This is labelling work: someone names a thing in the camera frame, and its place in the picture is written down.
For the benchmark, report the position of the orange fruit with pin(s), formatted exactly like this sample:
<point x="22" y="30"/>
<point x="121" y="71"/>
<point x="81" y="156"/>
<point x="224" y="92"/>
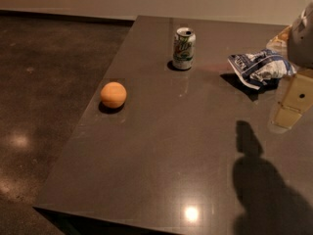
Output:
<point x="113" y="95"/>

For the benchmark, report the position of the green white 7up can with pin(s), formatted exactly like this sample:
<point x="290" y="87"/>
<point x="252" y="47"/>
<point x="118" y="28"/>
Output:
<point x="184" y="48"/>

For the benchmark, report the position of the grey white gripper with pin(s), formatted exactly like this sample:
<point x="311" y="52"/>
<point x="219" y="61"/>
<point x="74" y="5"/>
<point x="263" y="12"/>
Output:
<point x="303" y="38"/>

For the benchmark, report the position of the blue white chip bag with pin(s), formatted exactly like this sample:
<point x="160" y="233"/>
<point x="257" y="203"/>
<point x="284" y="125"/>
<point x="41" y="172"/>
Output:
<point x="262" y="69"/>

